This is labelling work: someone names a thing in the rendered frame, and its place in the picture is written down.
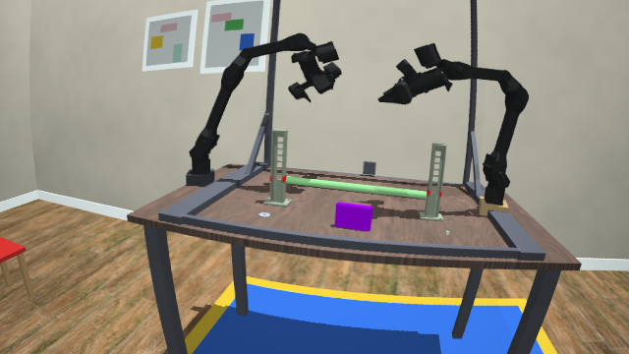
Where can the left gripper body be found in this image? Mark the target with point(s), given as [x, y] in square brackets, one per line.
[417, 86]

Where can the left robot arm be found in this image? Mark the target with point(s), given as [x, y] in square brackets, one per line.
[515, 102]

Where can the purple block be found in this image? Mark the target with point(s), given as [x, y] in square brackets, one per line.
[353, 216]

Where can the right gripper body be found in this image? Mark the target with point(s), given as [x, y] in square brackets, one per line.
[298, 90]

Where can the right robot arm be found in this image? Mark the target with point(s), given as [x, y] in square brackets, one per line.
[233, 74]

